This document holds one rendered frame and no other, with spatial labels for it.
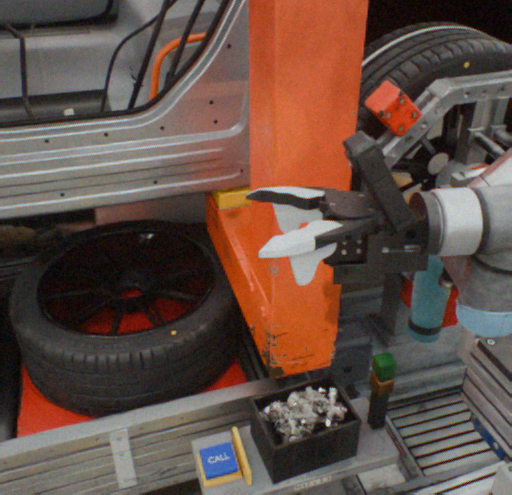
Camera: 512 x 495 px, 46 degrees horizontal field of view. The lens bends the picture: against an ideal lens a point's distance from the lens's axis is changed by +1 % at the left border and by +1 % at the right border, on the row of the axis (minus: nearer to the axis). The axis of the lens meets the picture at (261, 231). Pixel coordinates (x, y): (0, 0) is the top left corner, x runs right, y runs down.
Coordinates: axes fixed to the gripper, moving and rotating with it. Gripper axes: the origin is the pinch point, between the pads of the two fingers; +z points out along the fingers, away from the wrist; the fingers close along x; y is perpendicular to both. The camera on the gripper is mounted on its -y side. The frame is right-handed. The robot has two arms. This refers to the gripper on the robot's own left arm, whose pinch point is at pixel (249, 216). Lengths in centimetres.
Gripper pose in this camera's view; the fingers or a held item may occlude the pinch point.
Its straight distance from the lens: 63.8
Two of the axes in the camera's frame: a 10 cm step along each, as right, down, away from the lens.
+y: 0.2, 9.0, 4.3
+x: -1.0, -4.3, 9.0
